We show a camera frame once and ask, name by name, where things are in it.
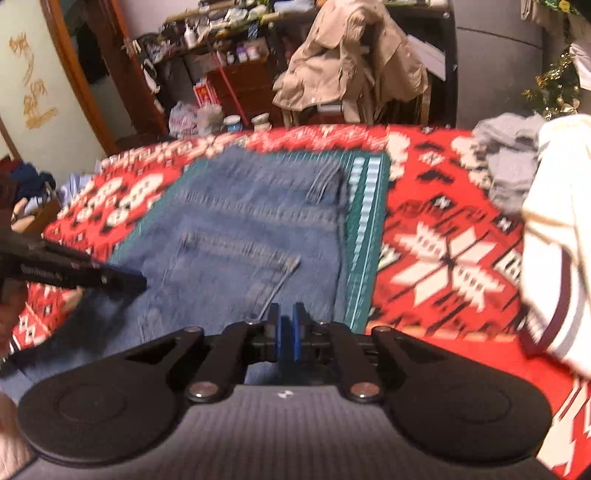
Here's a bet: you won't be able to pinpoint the light blue cloth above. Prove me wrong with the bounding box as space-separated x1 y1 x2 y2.
60 173 98 208

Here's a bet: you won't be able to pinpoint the pale door with gold decal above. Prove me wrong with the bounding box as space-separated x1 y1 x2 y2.
0 0 167 162

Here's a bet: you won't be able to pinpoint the white plastic bag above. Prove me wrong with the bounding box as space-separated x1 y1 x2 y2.
168 102 225 139

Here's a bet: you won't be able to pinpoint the wooden drawer cabinet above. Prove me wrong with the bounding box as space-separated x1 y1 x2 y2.
205 60 289 127

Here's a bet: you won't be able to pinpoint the cluttered wooden shelf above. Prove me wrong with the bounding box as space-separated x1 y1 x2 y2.
139 0 319 65

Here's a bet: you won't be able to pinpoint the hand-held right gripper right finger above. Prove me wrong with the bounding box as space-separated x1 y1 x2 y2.
293 302 455 402

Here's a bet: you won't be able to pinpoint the grey refrigerator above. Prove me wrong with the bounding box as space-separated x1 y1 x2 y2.
455 0 573 127

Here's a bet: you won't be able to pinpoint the dark blue cloth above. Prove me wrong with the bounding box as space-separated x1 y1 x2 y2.
11 164 56 204

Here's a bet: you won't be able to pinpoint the green Christmas wall banner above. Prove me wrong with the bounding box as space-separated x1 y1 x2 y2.
538 0 587 17

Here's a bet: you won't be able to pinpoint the red white box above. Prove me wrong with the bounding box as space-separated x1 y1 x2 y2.
194 78 220 109

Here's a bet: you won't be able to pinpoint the open cardboard box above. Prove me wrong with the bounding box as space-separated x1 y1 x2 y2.
11 198 63 234

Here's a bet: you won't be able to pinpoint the red broom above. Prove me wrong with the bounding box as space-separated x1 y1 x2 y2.
210 51 252 127

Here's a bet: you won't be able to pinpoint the white knit sweater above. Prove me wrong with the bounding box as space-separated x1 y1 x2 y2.
517 114 591 384

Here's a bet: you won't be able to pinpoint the green cutting mat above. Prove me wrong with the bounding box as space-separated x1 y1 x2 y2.
108 150 391 333

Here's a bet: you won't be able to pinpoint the small Christmas tree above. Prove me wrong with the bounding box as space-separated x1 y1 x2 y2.
522 51 583 121

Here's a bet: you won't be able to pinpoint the grey cloth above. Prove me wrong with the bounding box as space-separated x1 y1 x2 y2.
471 113 548 215

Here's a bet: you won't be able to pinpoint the blue denim jeans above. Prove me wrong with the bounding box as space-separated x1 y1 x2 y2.
0 147 349 393

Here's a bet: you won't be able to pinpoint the white paper sheet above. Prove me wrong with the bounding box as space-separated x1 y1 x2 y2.
406 34 446 81

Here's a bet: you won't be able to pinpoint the person's pale fuzzy clothing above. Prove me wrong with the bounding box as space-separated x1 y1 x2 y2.
0 388 35 467

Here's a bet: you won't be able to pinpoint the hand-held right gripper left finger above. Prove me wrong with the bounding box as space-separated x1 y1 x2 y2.
124 302 281 402

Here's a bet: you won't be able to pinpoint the beige jacket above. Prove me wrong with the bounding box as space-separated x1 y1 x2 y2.
272 0 430 112

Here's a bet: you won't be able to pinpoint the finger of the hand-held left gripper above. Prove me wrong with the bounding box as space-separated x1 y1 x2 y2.
18 244 148 295

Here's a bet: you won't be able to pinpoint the red patterned blanket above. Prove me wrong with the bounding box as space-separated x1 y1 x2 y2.
9 124 591 480

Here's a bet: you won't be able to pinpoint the white cloth on wall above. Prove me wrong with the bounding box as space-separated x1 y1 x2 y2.
568 39 591 90

